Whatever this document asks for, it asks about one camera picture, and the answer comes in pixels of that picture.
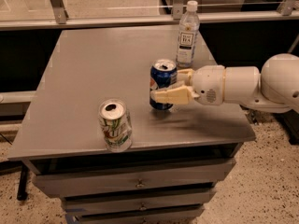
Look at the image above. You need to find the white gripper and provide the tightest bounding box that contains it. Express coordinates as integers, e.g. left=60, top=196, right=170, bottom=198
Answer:
left=150, top=65, right=225, bottom=105

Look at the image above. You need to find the blue pepsi can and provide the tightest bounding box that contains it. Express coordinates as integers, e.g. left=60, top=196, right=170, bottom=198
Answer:
left=149, top=58, right=178, bottom=111

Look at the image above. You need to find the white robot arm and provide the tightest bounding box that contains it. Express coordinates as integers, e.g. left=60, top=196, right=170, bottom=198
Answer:
left=150, top=53, right=299, bottom=113

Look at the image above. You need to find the white green 7up can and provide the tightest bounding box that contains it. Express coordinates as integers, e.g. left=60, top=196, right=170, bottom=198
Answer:
left=98, top=99, right=133, bottom=152

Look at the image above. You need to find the clear plastic tea bottle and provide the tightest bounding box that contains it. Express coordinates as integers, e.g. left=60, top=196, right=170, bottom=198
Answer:
left=176, top=0, right=200, bottom=68

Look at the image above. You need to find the grey drawer cabinet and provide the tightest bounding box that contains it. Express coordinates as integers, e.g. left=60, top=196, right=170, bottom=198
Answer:
left=7, top=25, right=257, bottom=224

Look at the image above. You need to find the top grey drawer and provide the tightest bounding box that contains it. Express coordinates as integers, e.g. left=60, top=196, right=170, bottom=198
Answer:
left=33, top=158, right=235, bottom=198

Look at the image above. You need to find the grey drawer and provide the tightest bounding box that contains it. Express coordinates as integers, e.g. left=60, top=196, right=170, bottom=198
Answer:
left=65, top=204, right=203, bottom=224
left=33, top=158, right=235, bottom=198
left=62, top=189, right=216, bottom=216

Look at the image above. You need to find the middle grey drawer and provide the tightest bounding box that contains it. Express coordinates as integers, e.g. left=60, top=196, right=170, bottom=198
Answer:
left=62, top=189, right=216, bottom=216

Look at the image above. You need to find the bottom grey drawer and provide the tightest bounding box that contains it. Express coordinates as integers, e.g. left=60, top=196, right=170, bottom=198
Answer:
left=65, top=204, right=203, bottom=224

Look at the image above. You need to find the metal railing frame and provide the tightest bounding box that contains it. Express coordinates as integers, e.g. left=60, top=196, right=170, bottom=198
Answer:
left=0, top=0, right=299, bottom=31

